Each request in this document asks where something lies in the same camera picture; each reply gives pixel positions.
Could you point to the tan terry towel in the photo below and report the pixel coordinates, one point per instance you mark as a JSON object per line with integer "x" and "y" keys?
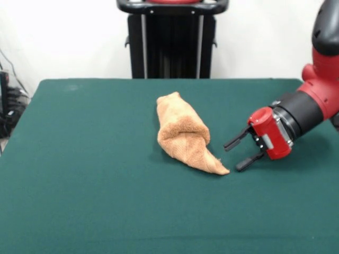
{"x": 182, "y": 143}

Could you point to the black box device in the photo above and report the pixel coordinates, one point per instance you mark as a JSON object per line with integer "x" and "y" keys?
{"x": 4, "y": 90}

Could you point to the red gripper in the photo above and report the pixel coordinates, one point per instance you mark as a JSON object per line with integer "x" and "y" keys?
{"x": 267, "y": 127}

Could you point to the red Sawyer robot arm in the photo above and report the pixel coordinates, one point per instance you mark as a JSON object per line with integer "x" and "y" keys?
{"x": 325, "y": 87}

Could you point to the black equipment heap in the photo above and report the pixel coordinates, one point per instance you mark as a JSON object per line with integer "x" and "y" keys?
{"x": 13, "y": 105}

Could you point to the dark green table cloth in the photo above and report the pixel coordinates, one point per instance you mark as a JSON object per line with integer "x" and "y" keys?
{"x": 79, "y": 185}

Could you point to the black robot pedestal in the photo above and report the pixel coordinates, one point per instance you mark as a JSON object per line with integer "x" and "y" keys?
{"x": 172, "y": 53}

